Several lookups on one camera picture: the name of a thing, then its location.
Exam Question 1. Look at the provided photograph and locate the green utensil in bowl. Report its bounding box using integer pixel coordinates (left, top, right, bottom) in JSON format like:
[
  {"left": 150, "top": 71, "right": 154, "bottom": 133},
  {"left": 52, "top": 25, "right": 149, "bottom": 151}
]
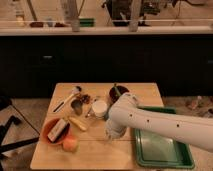
[{"left": 114, "top": 83, "right": 121, "bottom": 97}]

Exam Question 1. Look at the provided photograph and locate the white and black box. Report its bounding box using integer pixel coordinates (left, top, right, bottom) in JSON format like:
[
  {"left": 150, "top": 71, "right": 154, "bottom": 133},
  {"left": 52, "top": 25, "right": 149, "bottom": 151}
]
[{"left": 47, "top": 119, "right": 68, "bottom": 142}]

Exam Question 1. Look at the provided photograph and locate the brown small items pile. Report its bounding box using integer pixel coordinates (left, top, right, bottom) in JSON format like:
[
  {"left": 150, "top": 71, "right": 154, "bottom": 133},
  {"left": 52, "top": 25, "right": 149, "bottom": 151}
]
[{"left": 80, "top": 94, "right": 91, "bottom": 104}]

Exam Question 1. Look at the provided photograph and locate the orange apple fruit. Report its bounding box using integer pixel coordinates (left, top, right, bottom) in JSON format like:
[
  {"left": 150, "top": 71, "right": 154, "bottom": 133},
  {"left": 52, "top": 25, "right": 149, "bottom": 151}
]
[{"left": 63, "top": 136, "right": 78, "bottom": 152}]

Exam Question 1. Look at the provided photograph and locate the black office chair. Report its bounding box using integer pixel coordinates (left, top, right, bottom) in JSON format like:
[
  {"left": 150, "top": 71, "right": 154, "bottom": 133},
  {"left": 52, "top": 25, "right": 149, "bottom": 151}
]
[{"left": 0, "top": 91, "right": 40, "bottom": 171}]

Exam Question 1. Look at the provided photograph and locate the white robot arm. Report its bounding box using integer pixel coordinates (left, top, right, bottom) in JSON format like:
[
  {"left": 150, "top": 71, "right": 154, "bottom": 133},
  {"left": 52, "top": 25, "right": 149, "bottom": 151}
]
[{"left": 106, "top": 92, "right": 213, "bottom": 153}]

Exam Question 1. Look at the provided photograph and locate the grey metal scoop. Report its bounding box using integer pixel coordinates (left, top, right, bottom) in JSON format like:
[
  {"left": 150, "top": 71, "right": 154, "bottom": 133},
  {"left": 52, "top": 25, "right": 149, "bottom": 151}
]
[{"left": 71, "top": 99, "right": 83, "bottom": 115}]

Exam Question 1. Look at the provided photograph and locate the yellow banana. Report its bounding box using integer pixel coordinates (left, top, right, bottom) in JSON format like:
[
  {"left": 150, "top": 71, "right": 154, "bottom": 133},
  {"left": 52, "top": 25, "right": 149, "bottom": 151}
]
[{"left": 68, "top": 117, "right": 87, "bottom": 131}]

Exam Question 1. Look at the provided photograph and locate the metal spoon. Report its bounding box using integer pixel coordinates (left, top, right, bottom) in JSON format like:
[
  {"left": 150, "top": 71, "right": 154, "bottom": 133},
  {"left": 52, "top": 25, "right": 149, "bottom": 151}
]
[{"left": 85, "top": 97, "right": 98, "bottom": 118}]

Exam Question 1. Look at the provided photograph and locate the orange bowl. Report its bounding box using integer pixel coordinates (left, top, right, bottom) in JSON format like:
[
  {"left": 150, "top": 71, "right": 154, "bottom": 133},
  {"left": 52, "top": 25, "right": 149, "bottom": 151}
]
[{"left": 40, "top": 118, "right": 70, "bottom": 146}]

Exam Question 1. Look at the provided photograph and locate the white cup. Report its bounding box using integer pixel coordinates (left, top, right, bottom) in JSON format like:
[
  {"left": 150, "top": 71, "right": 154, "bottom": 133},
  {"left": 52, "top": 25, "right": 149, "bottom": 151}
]
[{"left": 92, "top": 100, "right": 108, "bottom": 118}]

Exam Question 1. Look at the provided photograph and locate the dark red bowl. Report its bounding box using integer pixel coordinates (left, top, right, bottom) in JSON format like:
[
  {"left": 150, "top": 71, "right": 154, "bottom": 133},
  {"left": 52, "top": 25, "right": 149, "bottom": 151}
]
[{"left": 109, "top": 86, "right": 128, "bottom": 103}]

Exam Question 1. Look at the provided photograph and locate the green plastic tray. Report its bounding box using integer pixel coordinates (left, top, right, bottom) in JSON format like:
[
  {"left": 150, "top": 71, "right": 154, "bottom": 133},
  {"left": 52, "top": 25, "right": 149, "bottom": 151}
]
[{"left": 133, "top": 105, "right": 196, "bottom": 170}]

